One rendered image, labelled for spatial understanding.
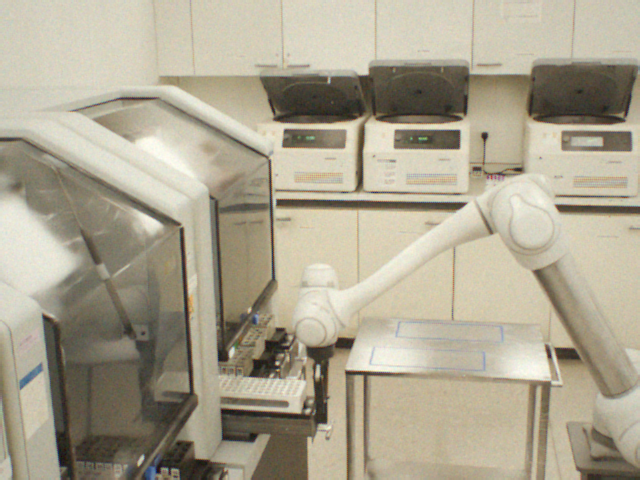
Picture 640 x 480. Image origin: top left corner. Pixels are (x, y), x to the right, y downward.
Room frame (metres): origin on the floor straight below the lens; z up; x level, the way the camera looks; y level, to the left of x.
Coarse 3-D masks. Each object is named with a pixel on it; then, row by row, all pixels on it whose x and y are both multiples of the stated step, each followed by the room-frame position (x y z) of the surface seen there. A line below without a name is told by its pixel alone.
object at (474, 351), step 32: (384, 320) 2.71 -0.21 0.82; (416, 320) 2.71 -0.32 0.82; (448, 320) 2.70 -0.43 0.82; (352, 352) 2.44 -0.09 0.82; (384, 352) 2.44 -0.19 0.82; (416, 352) 2.43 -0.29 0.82; (448, 352) 2.43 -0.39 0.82; (480, 352) 2.42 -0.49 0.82; (512, 352) 2.42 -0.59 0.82; (544, 352) 2.41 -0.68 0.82; (352, 384) 2.32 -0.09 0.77; (544, 384) 2.22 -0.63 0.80; (352, 416) 2.32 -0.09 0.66; (544, 416) 2.22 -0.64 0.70; (352, 448) 2.32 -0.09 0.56; (544, 448) 2.22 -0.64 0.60
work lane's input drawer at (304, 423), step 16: (224, 416) 2.06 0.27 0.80; (240, 416) 2.06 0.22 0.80; (256, 416) 2.05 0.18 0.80; (272, 416) 2.05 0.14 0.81; (288, 416) 2.04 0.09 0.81; (304, 416) 2.04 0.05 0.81; (256, 432) 2.05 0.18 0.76; (272, 432) 2.04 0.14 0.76; (288, 432) 2.03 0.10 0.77; (304, 432) 2.03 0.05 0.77
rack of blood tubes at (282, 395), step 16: (224, 384) 2.14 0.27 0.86; (240, 384) 2.13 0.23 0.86; (256, 384) 2.13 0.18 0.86; (272, 384) 2.13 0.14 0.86; (288, 384) 2.12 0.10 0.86; (304, 384) 2.12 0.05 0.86; (224, 400) 2.11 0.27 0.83; (240, 400) 2.13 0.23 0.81; (256, 400) 2.14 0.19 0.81; (272, 400) 2.14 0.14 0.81; (288, 400) 2.05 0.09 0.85; (304, 400) 2.11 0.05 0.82
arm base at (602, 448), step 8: (584, 424) 2.14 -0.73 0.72; (592, 424) 2.07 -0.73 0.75; (584, 432) 2.12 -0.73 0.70; (592, 432) 2.05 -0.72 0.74; (592, 440) 2.04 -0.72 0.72; (600, 440) 2.01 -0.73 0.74; (608, 440) 1.99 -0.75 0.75; (592, 448) 2.01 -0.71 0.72; (600, 448) 2.00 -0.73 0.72; (608, 448) 1.99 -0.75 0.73; (616, 448) 1.98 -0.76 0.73; (592, 456) 1.97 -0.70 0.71; (600, 456) 1.97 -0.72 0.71; (608, 456) 1.97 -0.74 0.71; (616, 456) 1.97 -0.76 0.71
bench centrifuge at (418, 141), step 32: (384, 64) 4.52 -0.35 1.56; (416, 64) 4.48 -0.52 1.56; (448, 64) 4.46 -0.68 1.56; (384, 96) 4.76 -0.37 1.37; (416, 96) 4.73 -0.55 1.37; (448, 96) 4.69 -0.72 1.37; (384, 128) 4.43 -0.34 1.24; (416, 128) 4.40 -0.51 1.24; (448, 128) 4.37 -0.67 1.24; (384, 160) 4.36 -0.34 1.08; (416, 160) 4.33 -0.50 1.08; (448, 160) 4.30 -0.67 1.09; (416, 192) 4.34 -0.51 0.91; (448, 192) 4.31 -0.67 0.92
